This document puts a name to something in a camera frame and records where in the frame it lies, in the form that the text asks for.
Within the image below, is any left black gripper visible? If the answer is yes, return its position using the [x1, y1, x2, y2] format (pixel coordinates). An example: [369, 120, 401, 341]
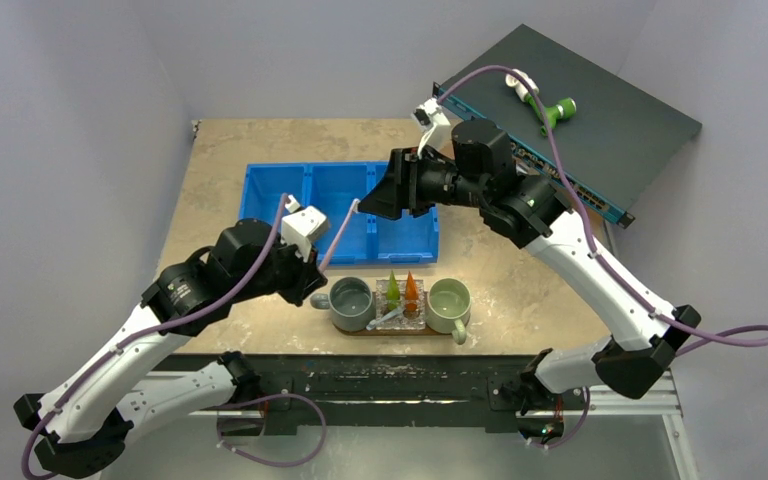
[232, 232, 327, 306]

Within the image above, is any pale green ceramic mug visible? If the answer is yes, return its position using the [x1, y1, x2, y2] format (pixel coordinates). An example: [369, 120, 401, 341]
[426, 278, 472, 345]

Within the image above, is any brown oval wooden tray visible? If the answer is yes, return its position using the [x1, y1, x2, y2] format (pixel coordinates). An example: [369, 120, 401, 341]
[336, 326, 443, 337]

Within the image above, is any green toothpaste tube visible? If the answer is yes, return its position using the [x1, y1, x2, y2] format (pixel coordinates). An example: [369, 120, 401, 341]
[385, 270, 401, 311]

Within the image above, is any black aluminium base frame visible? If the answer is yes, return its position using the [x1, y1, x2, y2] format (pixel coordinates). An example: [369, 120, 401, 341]
[125, 354, 683, 439]

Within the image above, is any grey ceramic mug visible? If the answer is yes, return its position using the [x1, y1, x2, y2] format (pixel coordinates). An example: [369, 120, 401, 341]
[309, 277, 376, 332]

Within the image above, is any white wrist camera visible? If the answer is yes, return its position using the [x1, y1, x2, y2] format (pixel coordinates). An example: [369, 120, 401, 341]
[411, 98, 451, 155]
[280, 204, 330, 262]

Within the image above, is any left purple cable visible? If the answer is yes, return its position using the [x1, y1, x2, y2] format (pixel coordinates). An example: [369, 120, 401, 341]
[20, 193, 302, 480]

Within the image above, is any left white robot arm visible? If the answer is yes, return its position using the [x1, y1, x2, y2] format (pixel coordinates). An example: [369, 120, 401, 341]
[14, 213, 329, 479]

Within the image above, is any orange toothpaste tube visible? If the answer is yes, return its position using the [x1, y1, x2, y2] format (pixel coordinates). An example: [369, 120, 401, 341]
[403, 272, 419, 314]

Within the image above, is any clear acrylic holder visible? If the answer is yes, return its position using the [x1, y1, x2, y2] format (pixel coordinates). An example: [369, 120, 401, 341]
[372, 279, 427, 330]

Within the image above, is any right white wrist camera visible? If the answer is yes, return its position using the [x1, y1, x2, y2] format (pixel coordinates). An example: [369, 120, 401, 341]
[411, 98, 451, 155]

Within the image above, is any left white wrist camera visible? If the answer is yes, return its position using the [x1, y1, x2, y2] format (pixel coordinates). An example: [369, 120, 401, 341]
[280, 204, 330, 262]

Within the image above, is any blue plastic bin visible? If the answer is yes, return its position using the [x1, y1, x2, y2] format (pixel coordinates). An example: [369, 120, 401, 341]
[238, 161, 440, 266]

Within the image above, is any dark network switch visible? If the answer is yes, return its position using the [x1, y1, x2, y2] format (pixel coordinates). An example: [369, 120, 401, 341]
[432, 25, 702, 228]

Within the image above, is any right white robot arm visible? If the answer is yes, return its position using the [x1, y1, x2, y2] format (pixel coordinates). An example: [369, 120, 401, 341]
[359, 119, 701, 407]

